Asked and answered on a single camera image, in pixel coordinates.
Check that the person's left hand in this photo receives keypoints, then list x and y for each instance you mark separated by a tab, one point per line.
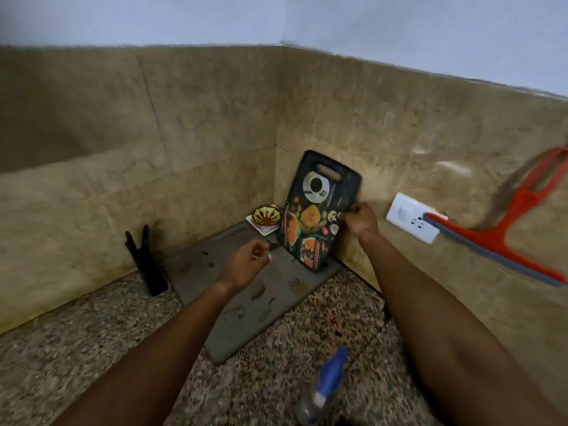
242	265

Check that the person's right hand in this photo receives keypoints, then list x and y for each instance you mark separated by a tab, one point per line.
361	220

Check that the person's right fingers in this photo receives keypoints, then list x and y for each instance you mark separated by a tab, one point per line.
348	216

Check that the person's left fingers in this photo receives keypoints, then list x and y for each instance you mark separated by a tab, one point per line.
261	255

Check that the black printed cutting board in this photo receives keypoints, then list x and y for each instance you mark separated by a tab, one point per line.
310	212

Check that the person's right forearm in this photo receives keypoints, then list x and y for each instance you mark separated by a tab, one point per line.
448	337

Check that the person's left forearm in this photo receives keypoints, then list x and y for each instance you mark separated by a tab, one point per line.
146	368

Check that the white square saucer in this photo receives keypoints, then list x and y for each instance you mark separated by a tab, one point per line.
262	227

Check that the grey counter mat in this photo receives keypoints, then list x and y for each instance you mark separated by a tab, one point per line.
253	292

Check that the yellow patterned small bowl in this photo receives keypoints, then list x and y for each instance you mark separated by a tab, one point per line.
267	215

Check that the black knife holder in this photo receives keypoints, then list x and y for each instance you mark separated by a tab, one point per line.
144	261

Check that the blue spray bottle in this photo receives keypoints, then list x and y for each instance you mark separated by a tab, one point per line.
321	390

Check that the red squeegee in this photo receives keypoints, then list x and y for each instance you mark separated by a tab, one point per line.
510	230

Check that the white wall socket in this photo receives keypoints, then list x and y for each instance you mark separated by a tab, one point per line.
412	217

